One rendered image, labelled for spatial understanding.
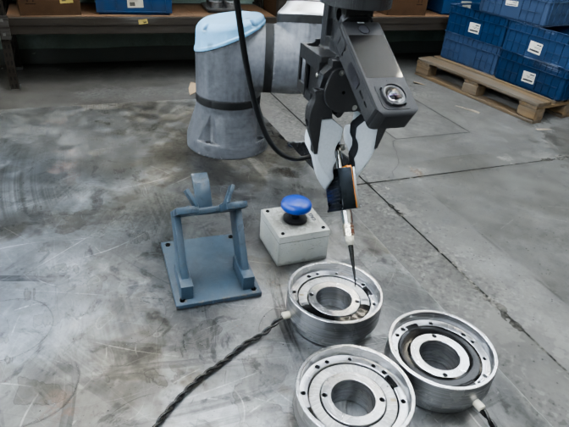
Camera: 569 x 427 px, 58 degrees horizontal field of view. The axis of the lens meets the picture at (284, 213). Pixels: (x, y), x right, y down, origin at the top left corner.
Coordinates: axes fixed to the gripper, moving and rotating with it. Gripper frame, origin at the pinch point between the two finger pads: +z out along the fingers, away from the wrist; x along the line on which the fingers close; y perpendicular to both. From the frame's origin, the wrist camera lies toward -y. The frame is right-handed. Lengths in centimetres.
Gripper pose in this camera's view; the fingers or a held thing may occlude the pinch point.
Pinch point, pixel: (339, 180)
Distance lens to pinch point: 59.9
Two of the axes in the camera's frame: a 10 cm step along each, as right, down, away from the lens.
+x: -9.4, 1.1, -3.1
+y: -3.3, -5.1, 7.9
